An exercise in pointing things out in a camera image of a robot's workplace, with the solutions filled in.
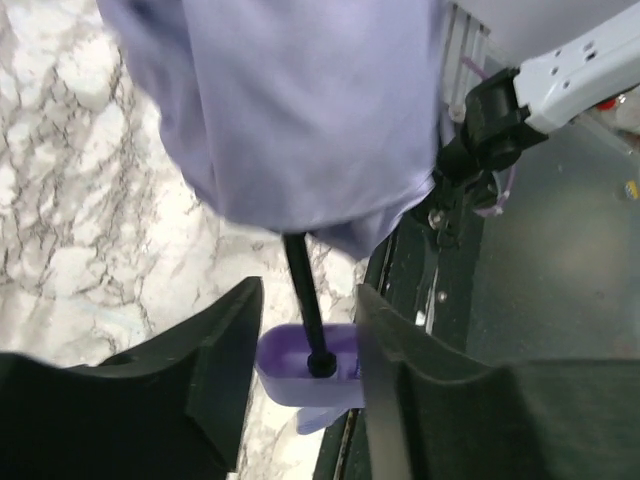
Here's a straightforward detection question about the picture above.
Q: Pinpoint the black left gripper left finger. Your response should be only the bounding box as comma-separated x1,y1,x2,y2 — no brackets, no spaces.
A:
1,277,263,479

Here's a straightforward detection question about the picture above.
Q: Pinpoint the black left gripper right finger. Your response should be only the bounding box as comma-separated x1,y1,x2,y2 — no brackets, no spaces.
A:
356,285,639,479

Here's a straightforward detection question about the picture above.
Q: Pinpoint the lavender folding umbrella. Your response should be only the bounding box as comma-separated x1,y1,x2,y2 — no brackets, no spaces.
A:
98,1,444,434

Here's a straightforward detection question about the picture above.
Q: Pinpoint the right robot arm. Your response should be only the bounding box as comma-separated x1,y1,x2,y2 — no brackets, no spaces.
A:
435,5,639,187

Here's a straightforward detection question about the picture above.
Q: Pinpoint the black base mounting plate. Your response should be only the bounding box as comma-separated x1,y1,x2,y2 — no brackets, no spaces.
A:
313,214,484,480

